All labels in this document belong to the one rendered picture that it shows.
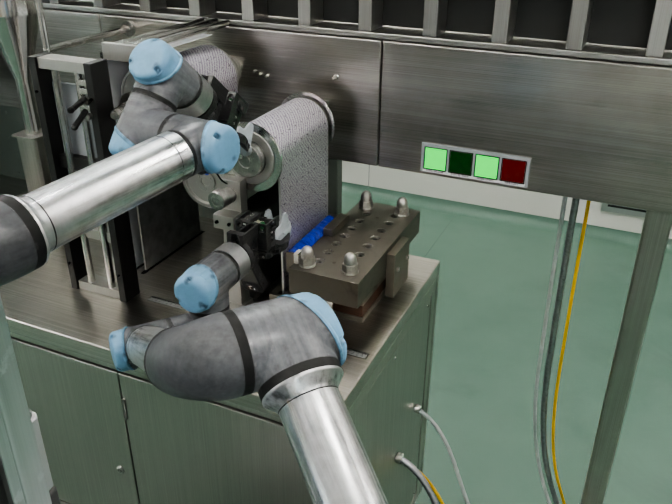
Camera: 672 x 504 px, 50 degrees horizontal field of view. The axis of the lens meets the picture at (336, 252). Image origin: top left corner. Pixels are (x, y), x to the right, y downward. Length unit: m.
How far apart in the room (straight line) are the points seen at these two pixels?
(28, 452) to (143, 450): 1.25
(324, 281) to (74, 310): 0.58
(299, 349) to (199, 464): 0.76
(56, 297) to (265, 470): 0.63
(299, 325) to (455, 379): 2.01
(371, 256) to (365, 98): 0.39
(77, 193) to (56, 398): 0.95
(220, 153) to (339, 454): 0.46
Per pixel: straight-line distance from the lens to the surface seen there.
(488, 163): 1.65
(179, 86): 1.19
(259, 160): 1.46
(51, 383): 1.81
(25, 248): 0.89
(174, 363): 0.94
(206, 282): 1.26
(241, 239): 1.36
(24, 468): 0.49
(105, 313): 1.67
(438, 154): 1.68
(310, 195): 1.64
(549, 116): 1.60
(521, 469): 2.59
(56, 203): 0.92
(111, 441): 1.79
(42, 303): 1.76
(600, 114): 1.59
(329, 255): 1.56
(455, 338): 3.15
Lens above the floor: 1.76
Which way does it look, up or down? 28 degrees down
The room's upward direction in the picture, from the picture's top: straight up
